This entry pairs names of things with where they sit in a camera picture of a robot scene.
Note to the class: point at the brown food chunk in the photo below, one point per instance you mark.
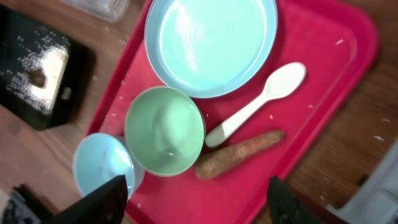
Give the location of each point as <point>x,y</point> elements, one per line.
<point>37,78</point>

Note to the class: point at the black waste tray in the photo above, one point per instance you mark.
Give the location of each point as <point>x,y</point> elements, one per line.
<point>75,76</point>

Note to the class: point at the mint green bowl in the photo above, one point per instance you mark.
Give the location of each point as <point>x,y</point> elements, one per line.
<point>164,131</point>

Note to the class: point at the large light blue plate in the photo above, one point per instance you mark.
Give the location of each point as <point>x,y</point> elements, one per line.
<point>209,48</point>

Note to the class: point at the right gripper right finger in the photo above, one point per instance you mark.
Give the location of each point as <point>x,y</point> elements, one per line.
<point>285,207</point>

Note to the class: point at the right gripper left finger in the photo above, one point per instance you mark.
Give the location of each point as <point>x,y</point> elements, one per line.
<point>104,205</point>

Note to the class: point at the brown carrot-like food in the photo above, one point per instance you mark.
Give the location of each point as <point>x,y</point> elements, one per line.
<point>213,164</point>

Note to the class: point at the clear plastic bin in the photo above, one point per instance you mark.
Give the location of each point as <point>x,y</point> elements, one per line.
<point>107,10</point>

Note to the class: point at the grey dishwasher rack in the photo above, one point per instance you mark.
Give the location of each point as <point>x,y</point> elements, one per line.
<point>376,200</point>

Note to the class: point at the white rice pile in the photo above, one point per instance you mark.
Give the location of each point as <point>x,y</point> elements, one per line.
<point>50,53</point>

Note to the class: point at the red serving tray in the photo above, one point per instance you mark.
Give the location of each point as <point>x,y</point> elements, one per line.
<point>337,43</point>

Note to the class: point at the white plastic spoon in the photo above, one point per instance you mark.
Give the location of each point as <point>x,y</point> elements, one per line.
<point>280,84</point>

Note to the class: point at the small light blue bowl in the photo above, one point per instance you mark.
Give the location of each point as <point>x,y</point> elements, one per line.
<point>99,158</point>

